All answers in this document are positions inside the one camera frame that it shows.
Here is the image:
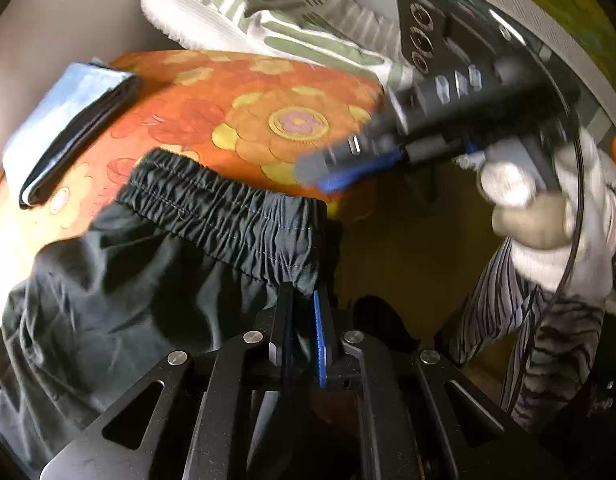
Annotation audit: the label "white green striped blanket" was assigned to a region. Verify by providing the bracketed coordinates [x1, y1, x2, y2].
[138, 0, 413, 88]

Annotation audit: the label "folded blue jeans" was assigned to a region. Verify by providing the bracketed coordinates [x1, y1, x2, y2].
[2, 61, 143, 210]

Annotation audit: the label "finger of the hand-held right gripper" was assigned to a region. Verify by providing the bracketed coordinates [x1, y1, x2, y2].
[294, 132, 406, 195]

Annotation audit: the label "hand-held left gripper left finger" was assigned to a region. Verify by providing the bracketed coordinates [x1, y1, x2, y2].
[38, 282, 309, 480]

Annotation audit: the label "person's right hand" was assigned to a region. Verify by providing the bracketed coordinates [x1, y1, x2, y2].
[478, 130, 616, 306]

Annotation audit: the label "orange floral bedsheet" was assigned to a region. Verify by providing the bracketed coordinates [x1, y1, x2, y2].
[0, 50, 389, 346]

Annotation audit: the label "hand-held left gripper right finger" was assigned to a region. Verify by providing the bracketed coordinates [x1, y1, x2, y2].
[312, 287, 564, 480]

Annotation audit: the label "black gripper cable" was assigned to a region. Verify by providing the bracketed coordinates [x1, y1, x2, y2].
[503, 0, 589, 413]

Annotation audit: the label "dark grey pants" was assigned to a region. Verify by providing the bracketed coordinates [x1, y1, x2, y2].
[0, 147, 343, 480]

